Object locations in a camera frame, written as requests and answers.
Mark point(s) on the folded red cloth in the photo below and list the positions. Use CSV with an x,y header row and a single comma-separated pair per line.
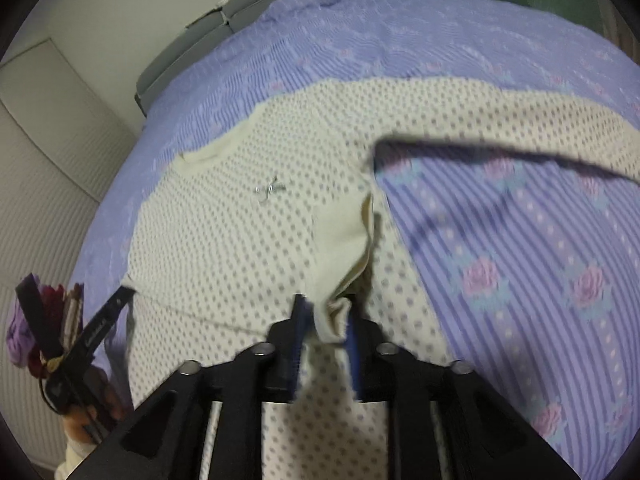
x,y
50,300

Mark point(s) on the person's left hand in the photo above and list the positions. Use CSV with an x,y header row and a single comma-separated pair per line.
x,y
80,425

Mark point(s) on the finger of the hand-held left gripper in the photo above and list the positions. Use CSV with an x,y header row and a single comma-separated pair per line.
x,y
107,317
37,315

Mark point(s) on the purple floral striped bedsheet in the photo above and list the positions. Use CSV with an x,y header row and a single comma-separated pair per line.
x,y
500,260

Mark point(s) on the person's left forearm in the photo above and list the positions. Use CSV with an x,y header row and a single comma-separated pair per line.
x,y
75,460

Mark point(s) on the folded purple cloth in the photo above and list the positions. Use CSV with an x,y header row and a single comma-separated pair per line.
x,y
20,340

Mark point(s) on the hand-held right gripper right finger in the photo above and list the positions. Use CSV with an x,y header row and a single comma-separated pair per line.
x,y
354,355

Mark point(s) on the cream polka-dot baby garment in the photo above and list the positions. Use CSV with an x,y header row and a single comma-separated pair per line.
x,y
225,240

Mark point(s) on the grey padded headboard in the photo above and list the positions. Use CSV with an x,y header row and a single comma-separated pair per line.
x,y
165,70

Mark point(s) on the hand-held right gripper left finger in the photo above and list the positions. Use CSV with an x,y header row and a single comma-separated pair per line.
x,y
298,340

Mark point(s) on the small white remote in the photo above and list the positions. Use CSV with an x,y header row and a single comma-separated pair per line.
x,y
224,2

